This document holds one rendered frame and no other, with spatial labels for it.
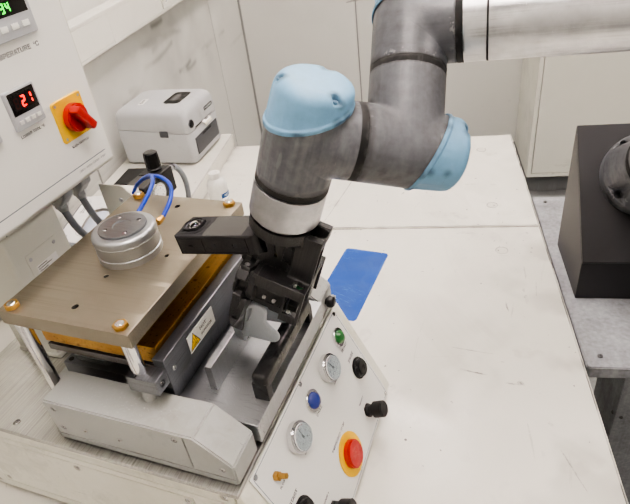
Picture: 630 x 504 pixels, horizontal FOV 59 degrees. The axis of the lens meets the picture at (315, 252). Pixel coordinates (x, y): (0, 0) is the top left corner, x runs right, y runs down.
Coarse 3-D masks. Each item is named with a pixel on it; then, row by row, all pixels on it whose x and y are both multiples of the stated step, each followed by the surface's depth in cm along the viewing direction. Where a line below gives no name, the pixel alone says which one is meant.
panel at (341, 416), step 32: (320, 352) 80; (352, 352) 86; (320, 384) 78; (352, 384) 84; (288, 416) 71; (320, 416) 76; (352, 416) 82; (288, 448) 69; (320, 448) 74; (256, 480) 63; (288, 480) 68; (320, 480) 73; (352, 480) 78
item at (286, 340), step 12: (300, 312) 72; (288, 324) 70; (300, 324) 72; (288, 336) 69; (276, 348) 67; (288, 348) 69; (264, 360) 66; (276, 360) 66; (264, 372) 64; (276, 372) 66; (252, 384) 65; (264, 384) 64; (264, 396) 65
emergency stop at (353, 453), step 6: (348, 444) 78; (354, 444) 79; (360, 444) 80; (348, 450) 78; (354, 450) 79; (360, 450) 80; (348, 456) 78; (354, 456) 78; (360, 456) 80; (348, 462) 78; (354, 462) 78; (360, 462) 79; (354, 468) 78
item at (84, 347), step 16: (224, 256) 76; (208, 272) 73; (192, 288) 71; (176, 304) 68; (192, 304) 69; (160, 320) 66; (176, 320) 66; (48, 336) 69; (64, 336) 68; (144, 336) 64; (160, 336) 64; (80, 352) 68; (96, 352) 67; (112, 352) 66; (144, 352) 64
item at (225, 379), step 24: (312, 312) 78; (312, 336) 77; (216, 360) 67; (240, 360) 72; (288, 360) 71; (192, 384) 69; (216, 384) 68; (240, 384) 68; (288, 384) 71; (240, 408) 65; (264, 408) 65; (264, 432) 65
